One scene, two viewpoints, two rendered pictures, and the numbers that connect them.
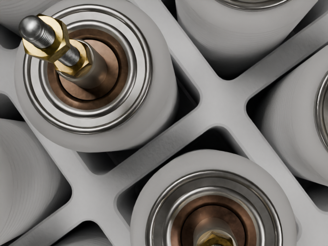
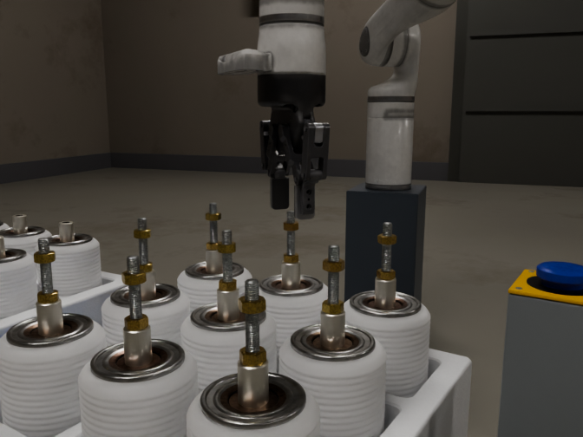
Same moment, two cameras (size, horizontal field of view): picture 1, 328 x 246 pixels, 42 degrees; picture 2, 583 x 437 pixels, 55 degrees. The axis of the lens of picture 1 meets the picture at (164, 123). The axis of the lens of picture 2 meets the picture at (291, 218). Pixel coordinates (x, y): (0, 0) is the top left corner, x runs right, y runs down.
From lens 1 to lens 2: 0.60 m
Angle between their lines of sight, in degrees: 84
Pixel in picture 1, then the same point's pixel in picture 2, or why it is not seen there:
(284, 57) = not seen: hidden behind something
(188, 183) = (271, 290)
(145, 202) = (287, 299)
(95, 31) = (206, 316)
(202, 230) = (285, 267)
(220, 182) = (265, 285)
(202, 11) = (182, 304)
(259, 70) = not seen: hidden behind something
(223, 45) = not seen: hidden behind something
